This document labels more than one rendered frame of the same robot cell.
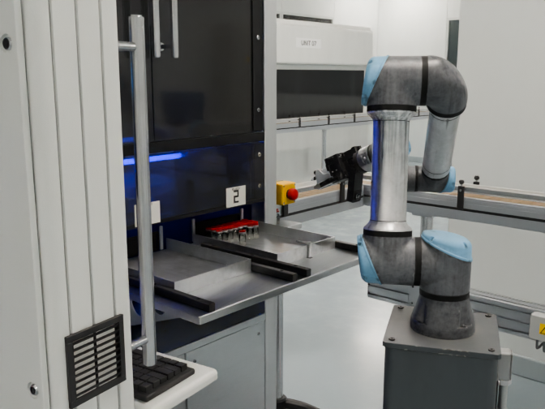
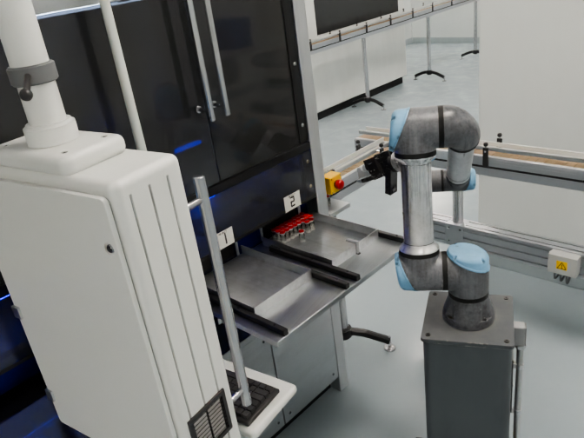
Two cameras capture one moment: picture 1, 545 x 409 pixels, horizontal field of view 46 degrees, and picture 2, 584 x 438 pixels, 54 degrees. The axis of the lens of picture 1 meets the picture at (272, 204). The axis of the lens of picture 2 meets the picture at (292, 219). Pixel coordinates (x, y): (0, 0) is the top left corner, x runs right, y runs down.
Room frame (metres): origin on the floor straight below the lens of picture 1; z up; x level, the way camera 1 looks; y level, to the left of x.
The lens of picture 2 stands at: (0.00, -0.05, 1.87)
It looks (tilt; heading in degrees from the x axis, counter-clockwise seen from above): 25 degrees down; 5
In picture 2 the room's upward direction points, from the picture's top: 8 degrees counter-clockwise
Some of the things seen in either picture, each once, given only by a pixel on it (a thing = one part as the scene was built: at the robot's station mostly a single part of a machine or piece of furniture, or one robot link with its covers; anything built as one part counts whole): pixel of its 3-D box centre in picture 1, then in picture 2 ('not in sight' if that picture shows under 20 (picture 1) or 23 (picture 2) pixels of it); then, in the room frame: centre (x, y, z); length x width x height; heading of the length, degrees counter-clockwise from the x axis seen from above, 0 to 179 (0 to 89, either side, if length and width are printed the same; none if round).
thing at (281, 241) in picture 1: (263, 241); (319, 237); (1.89, 0.03, 0.90); 0.34 x 0.26 x 0.04; 48
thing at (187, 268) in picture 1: (170, 264); (248, 277); (1.65, 0.27, 0.90); 0.34 x 0.26 x 0.04; 49
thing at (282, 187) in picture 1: (281, 192); (329, 182); (2.17, -0.03, 1.00); 0.08 x 0.07 x 0.07; 49
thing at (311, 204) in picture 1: (301, 197); (347, 169); (2.48, -0.11, 0.92); 0.69 x 0.16 x 0.16; 139
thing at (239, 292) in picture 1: (234, 264); (298, 267); (1.73, 0.10, 0.87); 0.70 x 0.48 x 0.02; 139
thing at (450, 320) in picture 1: (443, 307); (467, 302); (1.48, -0.41, 0.84); 0.15 x 0.15 x 0.10
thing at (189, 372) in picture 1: (97, 358); (206, 382); (1.24, 0.36, 0.82); 0.40 x 0.14 x 0.02; 58
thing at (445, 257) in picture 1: (443, 260); (465, 268); (1.48, -0.40, 0.96); 0.13 x 0.12 x 0.14; 81
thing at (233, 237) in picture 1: (238, 232); (297, 228); (1.96, 0.11, 0.90); 0.18 x 0.02 x 0.05; 138
